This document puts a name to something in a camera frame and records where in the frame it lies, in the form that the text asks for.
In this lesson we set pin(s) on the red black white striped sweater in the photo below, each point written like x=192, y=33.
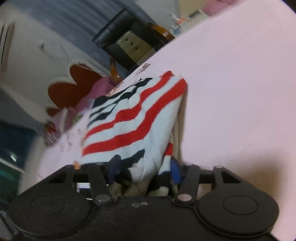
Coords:
x=135, y=134

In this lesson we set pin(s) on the red heart-shaped headboard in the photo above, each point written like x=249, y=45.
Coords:
x=67, y=95

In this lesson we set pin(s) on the pink floral bed sheet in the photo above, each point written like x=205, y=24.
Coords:
x=239, y=111

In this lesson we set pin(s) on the pink pillow bedding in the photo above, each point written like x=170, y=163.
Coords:
x=66, y=118

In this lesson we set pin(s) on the grey window curtain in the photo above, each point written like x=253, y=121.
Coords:
x=79, y=21

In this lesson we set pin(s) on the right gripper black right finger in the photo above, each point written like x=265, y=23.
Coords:
x=187, y=178

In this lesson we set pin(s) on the black leather office chair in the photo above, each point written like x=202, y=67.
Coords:
x=130, y=42

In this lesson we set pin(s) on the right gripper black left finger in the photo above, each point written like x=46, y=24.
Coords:
x=98, y=175

